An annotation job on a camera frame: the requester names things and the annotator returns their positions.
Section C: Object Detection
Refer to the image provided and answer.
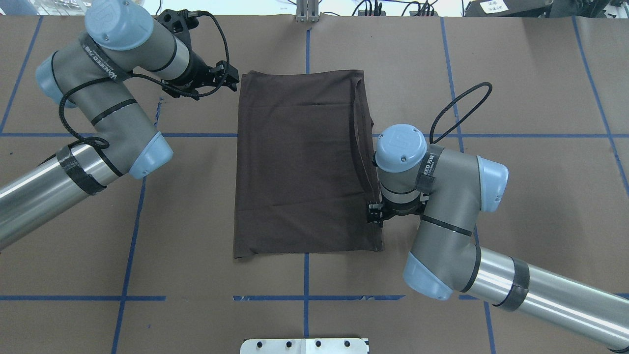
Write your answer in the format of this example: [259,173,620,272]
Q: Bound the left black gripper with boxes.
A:
[157,9,240,100]

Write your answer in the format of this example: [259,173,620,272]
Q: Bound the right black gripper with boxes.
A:
[368,147,428,227]

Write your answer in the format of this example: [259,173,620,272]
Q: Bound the dark brown t-shirt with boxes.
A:
[233,69,384,259]

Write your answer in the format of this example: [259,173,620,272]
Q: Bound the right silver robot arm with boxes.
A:
[354,118,628,354]

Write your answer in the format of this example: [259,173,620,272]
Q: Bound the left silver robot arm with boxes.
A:
[0,0,239,249]

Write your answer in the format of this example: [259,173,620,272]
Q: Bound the black box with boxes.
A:
[463,0,553,18]

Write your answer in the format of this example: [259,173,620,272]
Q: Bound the aluminium frame post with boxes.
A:
[293,0,320,23]

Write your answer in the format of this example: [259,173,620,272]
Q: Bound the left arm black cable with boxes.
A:
[58,11,231,149]

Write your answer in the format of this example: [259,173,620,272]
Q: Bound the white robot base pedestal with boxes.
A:
[240,338,371,354]

